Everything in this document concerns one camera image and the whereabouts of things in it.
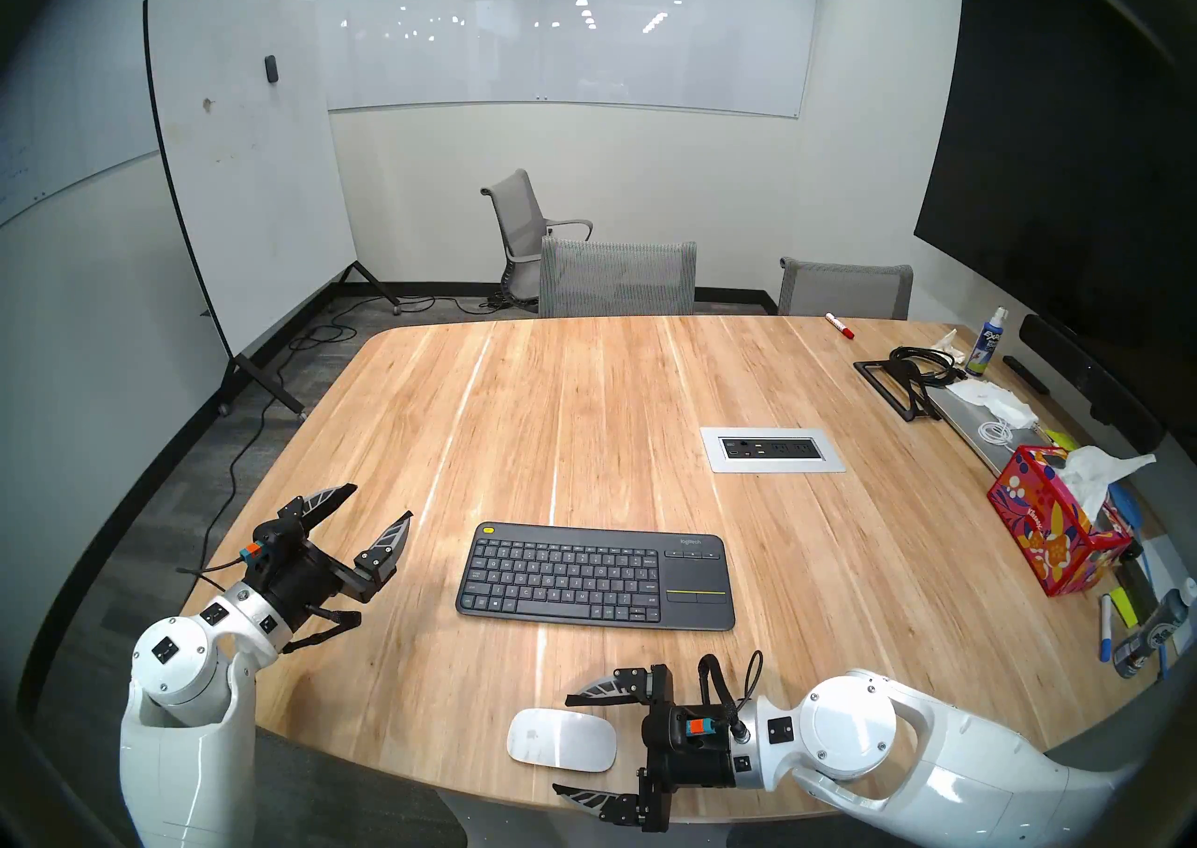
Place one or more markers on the large white facial tissue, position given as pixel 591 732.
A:
pixel 1089 477

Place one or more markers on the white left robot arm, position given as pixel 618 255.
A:
pixel 178 668

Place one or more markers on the black video conference bar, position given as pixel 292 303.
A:
pixel 1094 388

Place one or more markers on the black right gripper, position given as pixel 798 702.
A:
pixel 692 757

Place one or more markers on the whiteboard cleaner spray bottle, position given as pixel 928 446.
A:
pixel 987 346

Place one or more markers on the grey armrest office chair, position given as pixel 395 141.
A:
pixel 514 206

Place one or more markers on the grey mesh office chair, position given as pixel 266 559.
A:
pixel 846 293
pixel 617 280

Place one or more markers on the white paper sheet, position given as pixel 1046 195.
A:
pixel 1164 570

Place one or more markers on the dark grey touchpad keyboard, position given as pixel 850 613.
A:
pixel 697 575

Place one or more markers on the blue whiteboard marker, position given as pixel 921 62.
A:
pixel 1105 626

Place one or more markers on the white mobile whiteboard on stand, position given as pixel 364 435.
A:
pixel 252 182

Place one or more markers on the small crumpled white tissue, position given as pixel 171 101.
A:
pixel 949 343

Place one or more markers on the black laptop stand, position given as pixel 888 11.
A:
pixel 905 377

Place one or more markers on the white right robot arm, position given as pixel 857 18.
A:
pixel 935 762

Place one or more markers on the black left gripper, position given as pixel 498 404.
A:
pixel 299 580

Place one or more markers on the red capped white marker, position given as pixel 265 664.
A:
pixel 839 325

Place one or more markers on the blue plastic object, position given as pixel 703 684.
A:
pixel 1127 508

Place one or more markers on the glass wall whiteboard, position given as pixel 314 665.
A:
pixel 561 61
pixel 75 107

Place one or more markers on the silver closed laptop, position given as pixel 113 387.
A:
pixel 968 435

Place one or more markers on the white computer mouse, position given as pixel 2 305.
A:
pixel 561 740

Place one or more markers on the red floral tissue box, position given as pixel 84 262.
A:
pixel 1047 528

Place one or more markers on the large black wall television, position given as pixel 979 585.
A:
pixel 1057 154

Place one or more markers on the silver table power outlet box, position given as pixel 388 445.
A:
pixel 771 450

